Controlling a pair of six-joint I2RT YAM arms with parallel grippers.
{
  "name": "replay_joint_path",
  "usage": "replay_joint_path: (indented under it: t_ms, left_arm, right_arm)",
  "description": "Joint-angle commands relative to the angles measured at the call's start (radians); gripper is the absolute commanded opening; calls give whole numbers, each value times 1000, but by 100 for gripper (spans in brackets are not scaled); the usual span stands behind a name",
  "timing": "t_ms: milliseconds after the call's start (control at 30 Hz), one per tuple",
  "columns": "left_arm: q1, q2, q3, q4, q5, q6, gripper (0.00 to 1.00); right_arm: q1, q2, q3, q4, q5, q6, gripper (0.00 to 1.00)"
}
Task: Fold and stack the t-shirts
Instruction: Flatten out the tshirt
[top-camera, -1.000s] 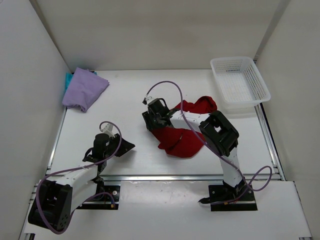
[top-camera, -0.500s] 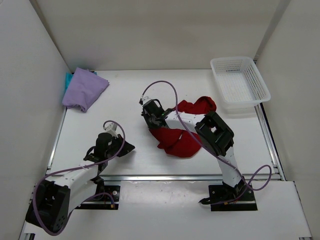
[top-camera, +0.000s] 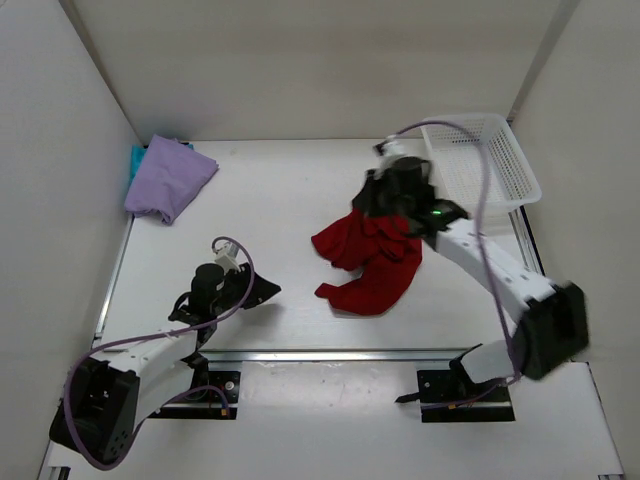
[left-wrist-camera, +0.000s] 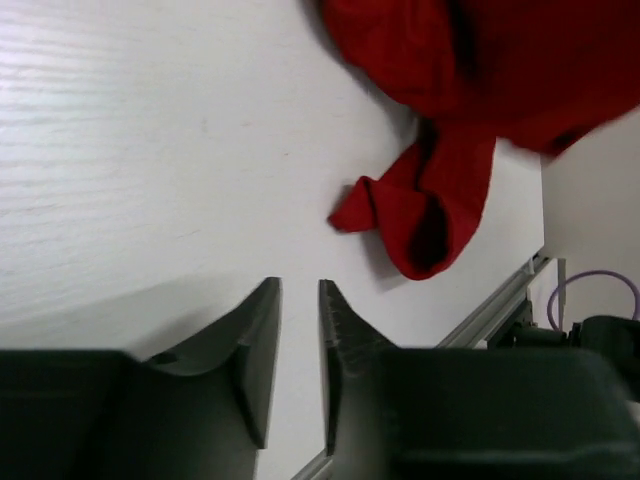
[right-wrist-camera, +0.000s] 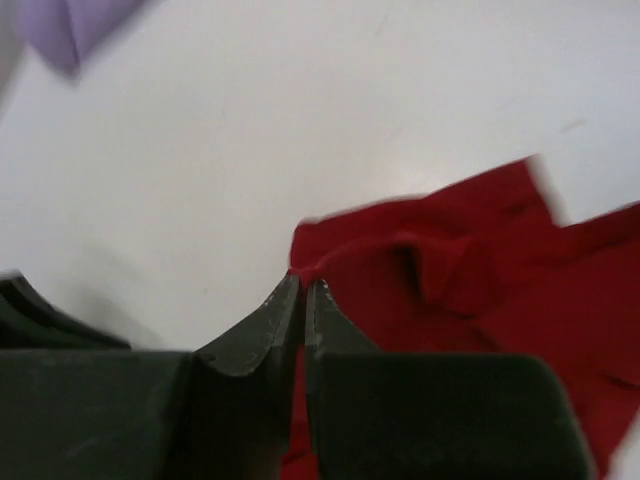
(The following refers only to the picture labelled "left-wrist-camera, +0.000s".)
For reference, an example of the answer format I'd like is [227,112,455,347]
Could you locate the red t shirt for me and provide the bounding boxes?
[320,1,639,280]

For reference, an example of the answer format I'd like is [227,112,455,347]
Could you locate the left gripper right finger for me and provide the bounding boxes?
[318,280,639,479]

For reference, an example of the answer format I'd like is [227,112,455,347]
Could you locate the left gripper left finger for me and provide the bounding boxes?
[1,277,282,479]

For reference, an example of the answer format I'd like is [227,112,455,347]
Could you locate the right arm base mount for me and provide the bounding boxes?
[484,299,640,354]

